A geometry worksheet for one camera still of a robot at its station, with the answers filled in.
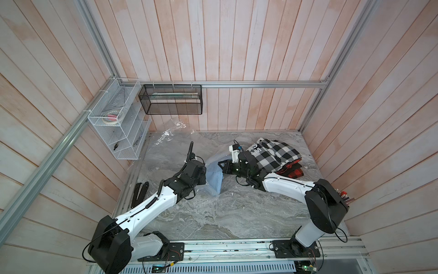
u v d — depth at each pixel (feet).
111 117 2.37
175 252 2.40
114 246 1.28
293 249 2.19
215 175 2.79
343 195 2.26
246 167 2.21
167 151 3.68
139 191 2.96
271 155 3.10
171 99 3.45
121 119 2.39
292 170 3.07
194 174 1.98
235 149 2.51
